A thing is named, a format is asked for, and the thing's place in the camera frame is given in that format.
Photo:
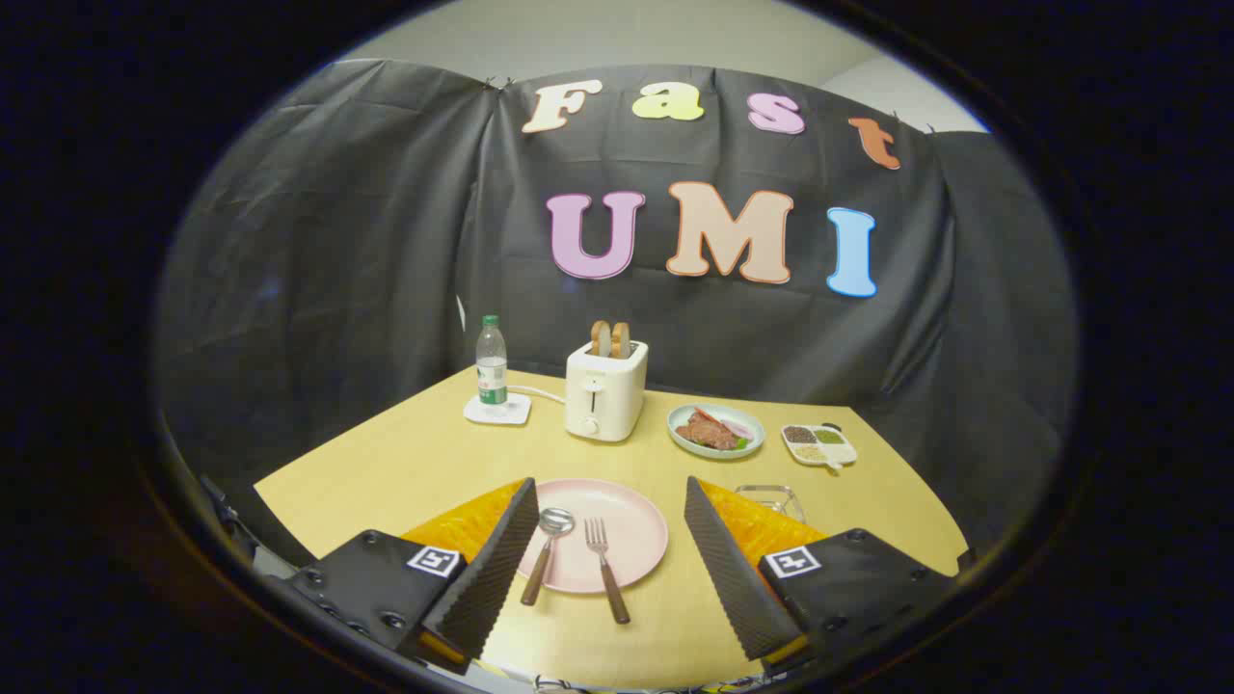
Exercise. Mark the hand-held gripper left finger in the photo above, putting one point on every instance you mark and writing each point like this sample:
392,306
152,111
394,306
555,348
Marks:
487,569

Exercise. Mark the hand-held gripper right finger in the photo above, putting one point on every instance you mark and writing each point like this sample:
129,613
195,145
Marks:
733,569

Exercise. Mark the pink plate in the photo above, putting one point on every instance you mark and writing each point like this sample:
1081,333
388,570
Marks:
631,540

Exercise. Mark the cooked meat with garnish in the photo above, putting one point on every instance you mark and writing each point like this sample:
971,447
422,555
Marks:
711,432

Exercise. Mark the light green plate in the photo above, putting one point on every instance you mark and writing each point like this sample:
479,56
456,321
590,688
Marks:
680,436

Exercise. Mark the white divided seasoning dish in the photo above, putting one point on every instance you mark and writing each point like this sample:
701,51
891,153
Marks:
819,445

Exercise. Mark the white square coaster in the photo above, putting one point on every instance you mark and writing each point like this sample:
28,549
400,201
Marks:
511,413

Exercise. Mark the clear plastic water bottle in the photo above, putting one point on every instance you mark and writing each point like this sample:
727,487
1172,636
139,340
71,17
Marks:
492,366

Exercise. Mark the white toaster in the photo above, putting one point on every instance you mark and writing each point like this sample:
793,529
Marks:
605,395

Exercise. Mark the toast slice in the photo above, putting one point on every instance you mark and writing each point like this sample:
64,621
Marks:
621,340
601,339

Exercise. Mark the black backdrop cloth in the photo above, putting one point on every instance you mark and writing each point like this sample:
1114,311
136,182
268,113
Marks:
386,241

